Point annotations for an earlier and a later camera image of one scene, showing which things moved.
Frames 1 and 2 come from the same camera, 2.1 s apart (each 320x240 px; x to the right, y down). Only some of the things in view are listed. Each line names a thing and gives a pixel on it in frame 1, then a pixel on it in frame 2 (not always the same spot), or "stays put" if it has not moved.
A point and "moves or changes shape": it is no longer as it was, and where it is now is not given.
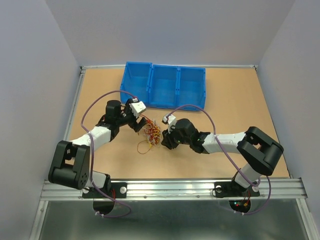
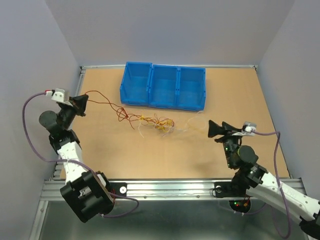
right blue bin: [191, 87] stays put
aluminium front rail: [183, 189] stays put
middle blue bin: [163, 90] stays put
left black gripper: [127, 108] -> [80, 102]
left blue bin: [136, 78] stays put
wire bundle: [152, 132] moves or changes shape
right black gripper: [167, 140] -> [214, 130]
